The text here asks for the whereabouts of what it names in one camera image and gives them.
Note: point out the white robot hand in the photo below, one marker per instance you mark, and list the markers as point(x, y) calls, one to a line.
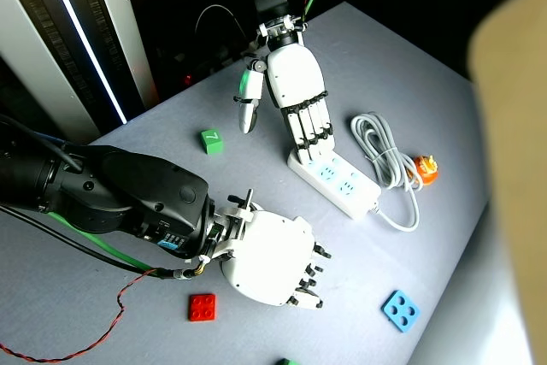
point(273, 258)
point(295, 74)

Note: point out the white power strip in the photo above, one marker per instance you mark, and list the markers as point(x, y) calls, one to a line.
point(342, 187)

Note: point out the red building brick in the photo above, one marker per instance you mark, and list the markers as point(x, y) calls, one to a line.
point(202, 307)

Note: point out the grey table cloth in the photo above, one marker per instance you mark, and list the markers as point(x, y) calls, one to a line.
point(384, 83)

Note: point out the green toy block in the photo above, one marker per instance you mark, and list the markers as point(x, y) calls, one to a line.
point(287, 362)

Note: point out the green number seven cube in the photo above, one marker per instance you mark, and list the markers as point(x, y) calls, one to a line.
point(211, 143)

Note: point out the blue four-hole block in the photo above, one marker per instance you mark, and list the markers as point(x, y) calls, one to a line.
point(401, 311)

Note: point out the orange toy fruit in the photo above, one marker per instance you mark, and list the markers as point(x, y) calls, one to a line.
point(426, 170)

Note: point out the beige blurred panel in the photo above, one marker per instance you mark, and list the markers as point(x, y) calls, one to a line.
point(517, 168)

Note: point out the white post with light strip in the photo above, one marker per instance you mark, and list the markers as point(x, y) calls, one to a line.
point(51, 40)

